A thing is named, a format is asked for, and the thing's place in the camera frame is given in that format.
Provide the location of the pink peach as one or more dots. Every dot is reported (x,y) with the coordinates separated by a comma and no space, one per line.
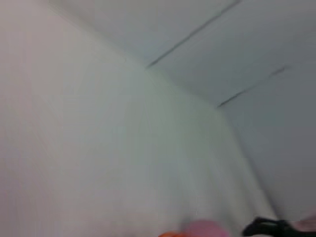
(208,229)

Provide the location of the orange woven plastic basket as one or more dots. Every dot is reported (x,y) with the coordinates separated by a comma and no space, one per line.
(172,234)

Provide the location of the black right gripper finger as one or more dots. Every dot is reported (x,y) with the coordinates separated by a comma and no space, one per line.
(266,227)

